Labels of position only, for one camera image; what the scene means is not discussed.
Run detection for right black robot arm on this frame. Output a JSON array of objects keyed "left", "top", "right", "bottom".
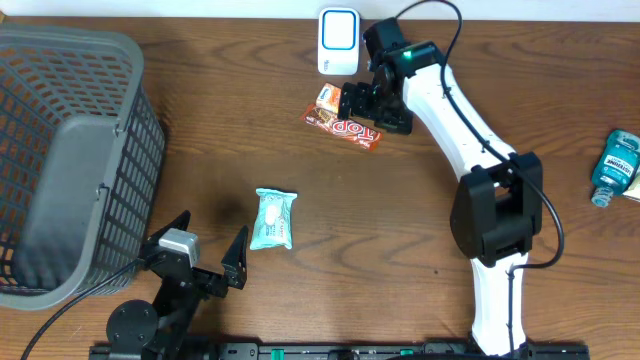
[{"left": 339, "top": 17, "right": 542, "bottom": 356}]

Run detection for red chocolate bar wrapper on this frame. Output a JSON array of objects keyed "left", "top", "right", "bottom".
[{"left": 301, "top": 105, "right": 383, "bottom": 151}]

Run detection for small orange snack box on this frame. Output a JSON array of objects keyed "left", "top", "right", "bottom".
[{"left": 315, "top": 83, "right": 341, "bottom": 114}]

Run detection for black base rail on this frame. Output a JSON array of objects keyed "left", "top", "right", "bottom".
[{"left": 88, "top": 340, "right": 592, "bottom": 360}]

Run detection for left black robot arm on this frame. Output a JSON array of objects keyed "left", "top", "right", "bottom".
[{"left": 90, "top": 210, "right": 249, "bottom": 359}]

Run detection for light blue tissue pack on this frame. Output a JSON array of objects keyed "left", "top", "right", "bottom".
[{"left": 250, "top": 188, "right": 298, "bottom": 250}]

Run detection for grey plastic shopping basket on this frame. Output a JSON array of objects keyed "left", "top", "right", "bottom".
[{"left": 1, "top": 24, "right": 166, "bottom": 311}]

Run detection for blue mouthwash bottle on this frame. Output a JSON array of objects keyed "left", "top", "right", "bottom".
[{"left": 591, "top": 130, "right": 639, "bottom": 208}]

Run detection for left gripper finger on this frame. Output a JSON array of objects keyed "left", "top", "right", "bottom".
[
  {"left": 147, "top": 210, "right": 191, "bottom": 244},
  {"left": 221, "top": 226, "right": 249, "bottom": 290}
]

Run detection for left black cable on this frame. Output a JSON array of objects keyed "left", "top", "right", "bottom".
[{"left": 19, "top": 257, "right": 146, "bottom": 360}]

